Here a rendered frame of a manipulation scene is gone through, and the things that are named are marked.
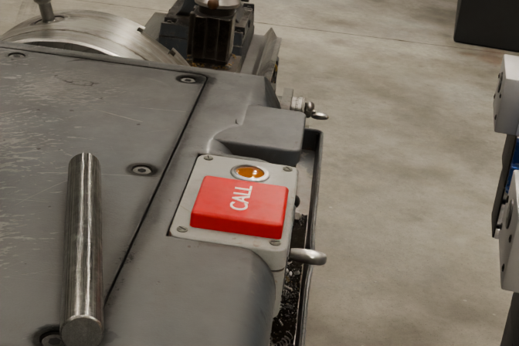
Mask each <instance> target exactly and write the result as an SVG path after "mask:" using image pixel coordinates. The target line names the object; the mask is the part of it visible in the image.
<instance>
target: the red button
mask: <svg viewBox="0 0 519 346"><path fill-rule="evenodd" d="M288 193H289V190H288V188H287V187H285V186H280V185H270V184H264V183H259V182H253V181H242V180H236V179H231V178H220V177H215V176H209V175H207V176H205V177H204V178H203V180H202V184H201V187H200V189H199V191H198V195H197V198H196V200H195V204H194V206H193V209H192V212H191V218H190V226H191V227H195V228H200V229H211V230H216V231H222V232H232V233H238V234H243V235H249V236H259V237H265V238H271V239H281V238H282V233H283V224H284V219H285V214H286V208H287V199H288Z"/></svg>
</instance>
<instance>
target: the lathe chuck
mask: <svg viewBox="0 0 519 346"><path fill-rule="evenodd" d="M53 13H54V16H55V17H61V18H63V20H61V21H58V22H52V23H47V24H41V25H35V24H36V23H37V22H39V21H41V20H42V16H41V15H37V16H35V17H33V18H30V19H27V20H25V21H24V22H21V23H19V24H18V25H16V26H14V27H13V28H11V29H10V30H9V31H7V32H5V33H4V34H3V35H2V36H0V41H2V40H5V39H8V38H11V37H13V36H17V35H21V34H24V33H28V32H36V31H44V30H66V31H74V32H82V33H86V34H90V35H93V36H98V37H101V38H104V39H107V40H110V41H111V42H115V43H116V44H119V45H121V46H123V47H125V48H127V49H129V50H130V51H132V52H134V53H136V54H138V55H139V56H140V57H142V58H143V59H145V60H148V61H154V62H160V63H170V64H177V65H183V66H190V65H189V64H188V63H187V61H186V60H185V59H184V58H183V57H182V56H181V54H180V53H179V52H178V51H177V50H176V49H174V48H172V49H171V51H170V52H169V54H167V53H166V52H165V51H164V50H163V49H162V48H160V47H159V46H158V45H156V44H155V43H153V42H152V41H151V40H149V39H147V38H146V37H144V36H142V35H141V33H142V32H143V31H144V29H145V27H143V26H142V25H139V24H137V23H136V22H133V21H131V20H129V19H126V18H123V17H120V16H118V15H113V14H110V13H106V12H99V11H94V10H84V9H70V10H61V11H55V12H53Z"/></svg>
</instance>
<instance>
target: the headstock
mask: <svg viewBox="0 0 519 346"><path fill-rule="evenodd" d="M248 105H255V106H261V107H272V108H277V109H281V107H280V102H279V101H278V99H277V96H276V94H275V92H274V90H273V87H272V85H271V84H270V82H269V80H268V79H267V78H266V77H264V76H257V75H250V74H245V73H234V72H228V71H222V70H211V69H205V68H199V67H193V66H183V65H177V64H170V63H160V62H154V61H148V60H142V59H132V58H125V57H119V56H108V55H103V54H97V53H86V52H80V51H74V50H68V49H57V48H52V47H45V46H35V45H29V44H23V43H17V42H6V41H0V346H65V345H64V344H63V343H62V341H61V339H60V336H59V327H60V312H61V297H62V282H63V254H64V239H65V224H66V196H67V181H68V167H69V162H70V160H71V159H72V158H73V157H74V156H75V155H77V154H80V153H89V154H92V155H94V156H95V157H96V158H97V159H98V160H99V162H100V166H101V204H102V244H103V324H104V335H103V340H102V341H101V342H100V343H99V344H98V345H97V346H269V344H270V335H271V329H272V323H273V312H274V305H275V299H276V284H275V281H274V278H273V274H272V272H271V270H270V268H269V267H268V265H267V263H266V262H265V261H264V260H263V259H262V258H261V257H260V256H259V255H257V254H256V253H254V252H253V251H251V250H249V249H245V248H242V247H239V246H229V245H223V244H218V243H207V242H202V241H196V240H190V239H180V238H175V237H172V236H168V234H169V229H170V227H171V224H172V221H173V219H174V217H175V213H176V212H177V209H178V206H179V204H180V201H181V198H182V196H183V194H184V191H185V188H186V186H187V184H188V180H189V178H190V176H191V173H192V170H193V168H194V166H195V163H196V161H197V158H198V157H199V156H201V155H215V156H220V157H226V158H236V159H243V160H248V161H258V162H264V163H269V162H267V161H264V160H261V159H258V158H249V157H243V156H237V155H233V154H232V152H231V151H230V150H229V149H228V148H227V147H226V146H225V145H224V144H222V143H220V142H219V141H217V140H214V139H212V138H213V137H214V136H215V135H216V134H217V133H219V132H220V131H223V130H225V129H228V128H231V127H238V126H242V125H243V121H244V118H245V115H246V111H247V108H248Z"/></svg>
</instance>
